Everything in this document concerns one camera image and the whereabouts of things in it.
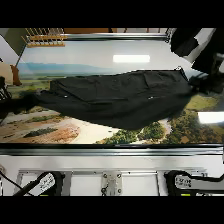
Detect black pants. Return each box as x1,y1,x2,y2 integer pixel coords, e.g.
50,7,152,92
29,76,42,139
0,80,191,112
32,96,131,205
32,67,195,131

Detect cream garment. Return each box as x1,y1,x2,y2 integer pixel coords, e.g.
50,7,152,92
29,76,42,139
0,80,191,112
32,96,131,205
0,62,14,85

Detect brown garment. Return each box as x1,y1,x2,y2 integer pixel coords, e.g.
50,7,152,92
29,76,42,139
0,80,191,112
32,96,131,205
9,64,22,87

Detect black cable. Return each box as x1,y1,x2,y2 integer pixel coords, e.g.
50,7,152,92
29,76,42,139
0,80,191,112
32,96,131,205
0,170,23,194

